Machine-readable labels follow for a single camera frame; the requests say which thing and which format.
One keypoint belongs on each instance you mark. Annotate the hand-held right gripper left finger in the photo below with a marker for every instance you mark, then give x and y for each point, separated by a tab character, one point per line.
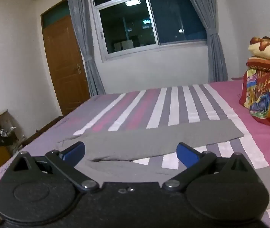
74	150

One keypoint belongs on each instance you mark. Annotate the bed with striped sheet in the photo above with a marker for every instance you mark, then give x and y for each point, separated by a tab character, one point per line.
163	106

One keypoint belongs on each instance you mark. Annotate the yellow folded blanket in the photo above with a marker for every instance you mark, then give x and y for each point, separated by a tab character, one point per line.
268	49

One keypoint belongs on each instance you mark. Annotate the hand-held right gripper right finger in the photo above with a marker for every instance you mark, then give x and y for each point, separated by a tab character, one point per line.
184	154

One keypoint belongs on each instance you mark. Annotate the brown wooden door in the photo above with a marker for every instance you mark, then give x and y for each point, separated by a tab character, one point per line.
63	64

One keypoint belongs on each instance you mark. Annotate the crumpled clear plastic bag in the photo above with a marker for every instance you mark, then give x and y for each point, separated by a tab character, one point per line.
5	131

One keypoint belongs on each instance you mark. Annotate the colourful printed quilt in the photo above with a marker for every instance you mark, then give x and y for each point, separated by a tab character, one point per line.
265	92

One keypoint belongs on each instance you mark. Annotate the sliding glass window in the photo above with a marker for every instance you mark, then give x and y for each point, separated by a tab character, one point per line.
149	21

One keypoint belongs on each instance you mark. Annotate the grey curtain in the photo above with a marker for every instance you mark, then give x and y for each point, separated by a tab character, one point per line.
82	33
213	33

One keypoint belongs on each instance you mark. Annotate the grey pants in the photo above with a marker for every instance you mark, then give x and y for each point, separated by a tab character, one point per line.
149	140

